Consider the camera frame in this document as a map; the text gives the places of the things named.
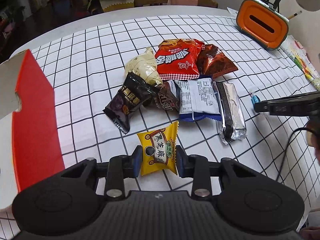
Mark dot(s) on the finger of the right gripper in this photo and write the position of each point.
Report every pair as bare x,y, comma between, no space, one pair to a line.
255,102

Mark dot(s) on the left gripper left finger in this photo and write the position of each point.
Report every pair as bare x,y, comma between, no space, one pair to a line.
119,168

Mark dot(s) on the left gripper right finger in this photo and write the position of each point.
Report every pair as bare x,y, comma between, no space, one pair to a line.
196,167

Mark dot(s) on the silver foil cookie pack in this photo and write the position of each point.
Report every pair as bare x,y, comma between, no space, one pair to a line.
232,126

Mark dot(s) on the yellow sesame snack packet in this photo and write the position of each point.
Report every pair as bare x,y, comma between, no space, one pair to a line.
159,149

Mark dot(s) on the blue white cookie packet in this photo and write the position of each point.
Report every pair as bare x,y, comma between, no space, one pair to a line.
198,100

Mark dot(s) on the brown foil snack bag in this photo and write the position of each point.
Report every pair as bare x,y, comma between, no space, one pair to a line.
213,62

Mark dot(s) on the black sesame snack packet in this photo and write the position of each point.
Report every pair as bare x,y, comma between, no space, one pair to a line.
132,94

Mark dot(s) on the dark brown chocolate packet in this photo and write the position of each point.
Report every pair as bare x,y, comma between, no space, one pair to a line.
167,97

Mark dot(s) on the red noodle snack bag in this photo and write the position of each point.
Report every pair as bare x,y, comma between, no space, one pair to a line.
176,59

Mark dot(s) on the beige snack packet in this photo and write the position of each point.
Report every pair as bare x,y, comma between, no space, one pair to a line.
145,66

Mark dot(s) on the colourful paper sheet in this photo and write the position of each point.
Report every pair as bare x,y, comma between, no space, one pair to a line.
296,52

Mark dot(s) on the orange green tissue box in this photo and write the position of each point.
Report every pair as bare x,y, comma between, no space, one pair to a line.
266,26

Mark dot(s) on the red white cardboard box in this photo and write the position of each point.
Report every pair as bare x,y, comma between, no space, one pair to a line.
30,147

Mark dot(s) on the white black grid tablecloth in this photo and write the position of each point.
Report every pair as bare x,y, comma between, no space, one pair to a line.
163,127

